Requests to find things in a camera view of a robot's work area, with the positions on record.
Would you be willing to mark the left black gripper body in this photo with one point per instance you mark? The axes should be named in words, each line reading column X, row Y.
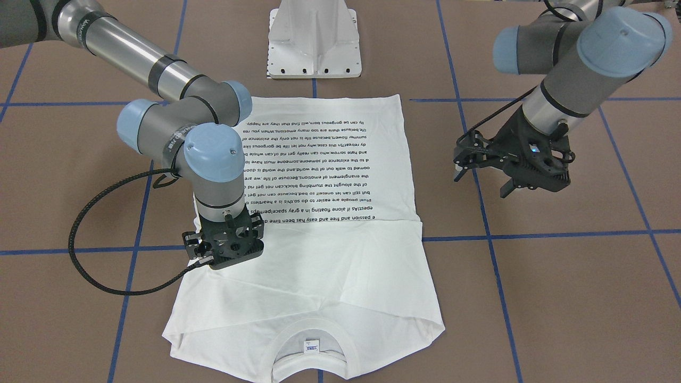
column 509, row 133

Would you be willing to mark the white central pedestal column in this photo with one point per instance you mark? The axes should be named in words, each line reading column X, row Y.
column 313, row 39

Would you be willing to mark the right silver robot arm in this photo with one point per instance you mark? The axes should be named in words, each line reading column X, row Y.
column 192, row 136

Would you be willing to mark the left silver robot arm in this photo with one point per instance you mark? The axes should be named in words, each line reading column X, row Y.
column 585, row 50

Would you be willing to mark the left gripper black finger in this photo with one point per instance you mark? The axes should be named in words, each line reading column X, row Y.
column 508, row 188

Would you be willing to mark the white printed t-shirt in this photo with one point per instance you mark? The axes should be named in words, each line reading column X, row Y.
column 343, row 283

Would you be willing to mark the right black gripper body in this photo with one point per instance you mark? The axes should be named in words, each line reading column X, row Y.
column 192, row 240

